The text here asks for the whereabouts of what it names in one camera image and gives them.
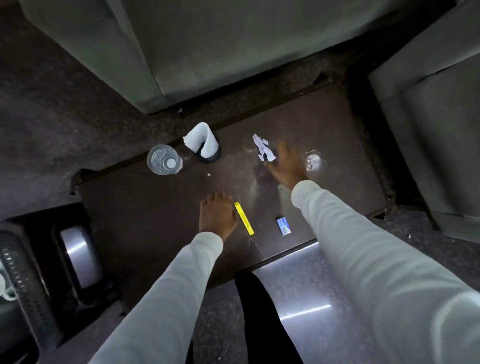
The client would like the person's right hand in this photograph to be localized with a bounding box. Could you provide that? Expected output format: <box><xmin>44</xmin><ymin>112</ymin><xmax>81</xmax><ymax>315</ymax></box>
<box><xmin>263</xmin><ymin>141</ymin><xmax>309</xmax><ymax>190</ymax></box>

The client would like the person's left hand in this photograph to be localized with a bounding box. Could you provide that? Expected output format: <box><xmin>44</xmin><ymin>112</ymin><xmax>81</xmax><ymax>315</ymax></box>
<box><xmin>199</xmin><ymin>191</ymin><xmax>239</xmax><ymax>242</ymax></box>

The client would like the person's left forearm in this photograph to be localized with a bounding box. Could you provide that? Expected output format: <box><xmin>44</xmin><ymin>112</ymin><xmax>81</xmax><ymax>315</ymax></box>
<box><xmin>89</xmin><ymin>231</ymin><xmax>225</xmax><ymax>364</ymax></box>

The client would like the person's right forearm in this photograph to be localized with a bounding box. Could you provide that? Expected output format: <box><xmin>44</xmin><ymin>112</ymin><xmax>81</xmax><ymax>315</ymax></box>
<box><xmin>291</xmin><ymin>180</ymin><xmax>480</xmax><ymax>364</ymax></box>

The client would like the yellow paper strip packet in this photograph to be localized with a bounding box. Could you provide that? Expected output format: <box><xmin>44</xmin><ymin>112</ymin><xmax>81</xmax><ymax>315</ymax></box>
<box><xmin>234</xmin><ymin>201</ymin><xmax>256</xmax><ymax>236</ymax></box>

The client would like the crumpled white paper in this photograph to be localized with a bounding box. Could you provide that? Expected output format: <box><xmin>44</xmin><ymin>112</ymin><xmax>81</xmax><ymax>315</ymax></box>
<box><xmin>252</xmin><ymin>134</ymin><xmax>277</xmax><ymax>163</ymax></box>

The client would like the clear drinking glass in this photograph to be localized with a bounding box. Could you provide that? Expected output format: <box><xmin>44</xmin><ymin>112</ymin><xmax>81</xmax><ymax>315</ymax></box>
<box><xmin>303</xmin><ymin>149</ymin><xmax>326</xmax><ymax>173</ymax></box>
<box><xmin>146</xmin><ymin>144</ymin><xmax>184</xmax><ymax>176</ymax></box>

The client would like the black tissue holder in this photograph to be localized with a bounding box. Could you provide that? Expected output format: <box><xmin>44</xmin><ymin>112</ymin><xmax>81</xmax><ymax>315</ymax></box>
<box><xmin>195</xmin><ymin>139</ymin><xmax>222</xmax><ymax>164</ymax></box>

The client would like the white tissue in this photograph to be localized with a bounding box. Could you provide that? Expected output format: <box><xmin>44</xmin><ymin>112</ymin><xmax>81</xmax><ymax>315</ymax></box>
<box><xmin>182</xmin><ymin>122</ymin><xmax>220</xmax><ymax>157</ymax></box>

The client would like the dark brown coffee table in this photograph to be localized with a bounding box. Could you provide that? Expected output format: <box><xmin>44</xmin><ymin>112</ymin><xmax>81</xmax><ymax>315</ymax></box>
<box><xmin>70</xmin><ymin>72</ymin><xmax>395</xmax><ymax>313</ymax></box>

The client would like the person's black trouser leg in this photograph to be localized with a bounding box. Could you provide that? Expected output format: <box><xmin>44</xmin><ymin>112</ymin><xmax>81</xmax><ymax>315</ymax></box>
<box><xmin>234</xmin><ymin>271</ymin><xmax>304</xmax><ymax>364</ymax></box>

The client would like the green sofa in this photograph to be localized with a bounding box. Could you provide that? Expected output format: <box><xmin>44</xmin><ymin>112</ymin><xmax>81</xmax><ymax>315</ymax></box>
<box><xmin>19</xmin><ymin>0</ymin><xmax>457</xmax><ymax>115</ymax></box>

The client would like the silver metal container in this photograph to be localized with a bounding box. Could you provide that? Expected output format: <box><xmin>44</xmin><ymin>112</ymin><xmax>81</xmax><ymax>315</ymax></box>
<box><xmin>59</xmin><ymin>225</ymin><xmax>104</xmax><ymax>290</ymax></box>

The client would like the green armchair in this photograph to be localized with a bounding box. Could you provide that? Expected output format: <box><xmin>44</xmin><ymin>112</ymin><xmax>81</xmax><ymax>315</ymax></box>
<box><xmin>367</xmin><ymin>0</ymin><xmax>480</xmax><ymax>244</ymax></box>

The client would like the black perforated basket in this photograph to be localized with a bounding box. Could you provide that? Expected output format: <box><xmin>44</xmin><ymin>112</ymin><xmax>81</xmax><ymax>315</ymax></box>
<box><xmin>0</xmin><ymin>229</ymin><xmax>64</xmax><ymax>355</ymax></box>

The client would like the white object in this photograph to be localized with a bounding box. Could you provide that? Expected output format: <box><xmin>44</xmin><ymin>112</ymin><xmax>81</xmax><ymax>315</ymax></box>
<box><xmin>0</xmin><ymin>259</ymin><xmax>19</xmax><ymax>302</ymax></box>

